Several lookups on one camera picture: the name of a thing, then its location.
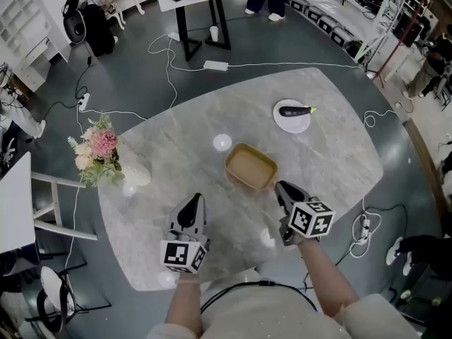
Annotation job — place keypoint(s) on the white bookshelf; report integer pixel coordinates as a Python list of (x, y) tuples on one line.
[(28, 37)]

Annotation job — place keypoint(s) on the white round plate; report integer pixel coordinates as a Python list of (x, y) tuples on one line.
[(291, 124)]

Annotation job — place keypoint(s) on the ornate white stool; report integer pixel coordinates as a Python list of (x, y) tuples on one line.
[(118, 12)]

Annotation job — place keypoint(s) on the yellow plastic tray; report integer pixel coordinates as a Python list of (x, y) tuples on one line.
[(247, 168)]

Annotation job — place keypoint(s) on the dark purple eggplant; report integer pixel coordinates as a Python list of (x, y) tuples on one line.
[(295, 111)]

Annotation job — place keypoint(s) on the round seat metal chair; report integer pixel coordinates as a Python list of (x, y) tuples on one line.
[(53, 295)]

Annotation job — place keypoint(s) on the person's right forearm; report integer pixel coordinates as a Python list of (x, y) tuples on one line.
[(328, 281)]

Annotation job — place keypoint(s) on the person's left forearm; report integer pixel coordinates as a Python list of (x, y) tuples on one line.
[(183, 306)]

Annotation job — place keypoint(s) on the grey marble table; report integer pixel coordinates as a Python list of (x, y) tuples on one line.
[(335, 161)]

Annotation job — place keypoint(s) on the person's left hand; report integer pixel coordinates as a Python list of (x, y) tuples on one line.
[(183, 236)]

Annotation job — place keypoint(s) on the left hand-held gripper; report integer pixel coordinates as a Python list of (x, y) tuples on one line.
[(183, 254)]

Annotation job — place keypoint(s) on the white metal shelving rack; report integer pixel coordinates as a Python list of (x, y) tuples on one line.
[(346, 5)]

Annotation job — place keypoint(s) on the white paper cup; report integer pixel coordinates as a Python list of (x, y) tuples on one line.
[(214, 34)]

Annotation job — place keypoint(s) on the person's beige clothing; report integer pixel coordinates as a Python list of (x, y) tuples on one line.
[(261, 313)]

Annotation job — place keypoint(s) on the white ribbed vase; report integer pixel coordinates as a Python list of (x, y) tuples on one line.
[(136, 175)]

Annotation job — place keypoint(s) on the white floor power strip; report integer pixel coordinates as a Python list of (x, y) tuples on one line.
[(173, 36), (84, 102), (366, 227)]

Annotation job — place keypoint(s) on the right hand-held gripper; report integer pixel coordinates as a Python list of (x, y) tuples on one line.
[(310, 221)]

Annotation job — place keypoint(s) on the pink flower bouquet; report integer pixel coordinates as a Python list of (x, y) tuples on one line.
[(100, 147)]

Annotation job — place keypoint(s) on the red coat stand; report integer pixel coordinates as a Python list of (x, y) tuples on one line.
[(399, 51)]

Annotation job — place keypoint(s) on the long white power adapter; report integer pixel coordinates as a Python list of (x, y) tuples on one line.
[(216, 65)]

